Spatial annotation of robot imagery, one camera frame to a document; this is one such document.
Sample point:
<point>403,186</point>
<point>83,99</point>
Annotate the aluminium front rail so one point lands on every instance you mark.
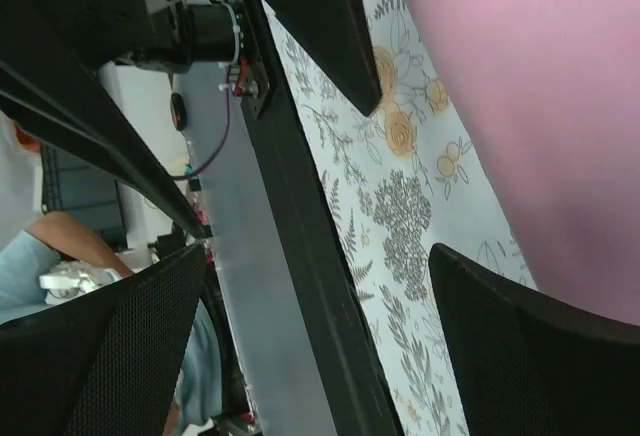
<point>272,342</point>

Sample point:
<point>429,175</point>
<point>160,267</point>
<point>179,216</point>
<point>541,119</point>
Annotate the pink t shirt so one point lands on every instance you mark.
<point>548,91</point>

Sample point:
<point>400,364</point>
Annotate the floral patterned table mat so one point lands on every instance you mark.
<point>397,182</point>

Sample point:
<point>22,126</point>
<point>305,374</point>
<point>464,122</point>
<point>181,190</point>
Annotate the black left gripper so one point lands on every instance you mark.
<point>51,51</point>

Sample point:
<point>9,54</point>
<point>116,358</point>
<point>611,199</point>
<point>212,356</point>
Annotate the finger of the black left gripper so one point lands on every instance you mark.
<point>336,36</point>

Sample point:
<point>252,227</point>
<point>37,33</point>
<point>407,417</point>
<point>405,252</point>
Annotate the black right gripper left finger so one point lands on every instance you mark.
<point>105,363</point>

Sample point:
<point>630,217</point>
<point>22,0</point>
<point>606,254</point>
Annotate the person in light shirt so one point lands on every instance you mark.
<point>56,258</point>

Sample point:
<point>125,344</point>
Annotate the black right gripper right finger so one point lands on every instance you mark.
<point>528,364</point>

